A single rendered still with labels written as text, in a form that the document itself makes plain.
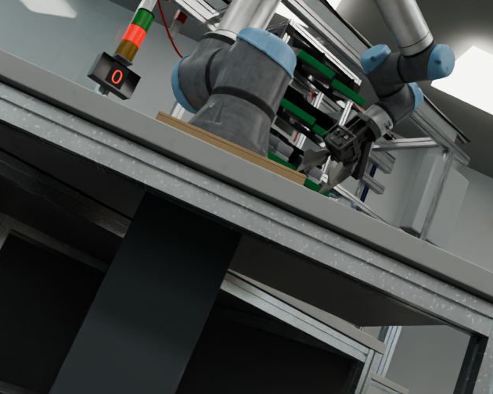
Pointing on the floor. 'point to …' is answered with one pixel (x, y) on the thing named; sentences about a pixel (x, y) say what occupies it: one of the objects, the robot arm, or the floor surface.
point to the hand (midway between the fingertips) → (310, 182)
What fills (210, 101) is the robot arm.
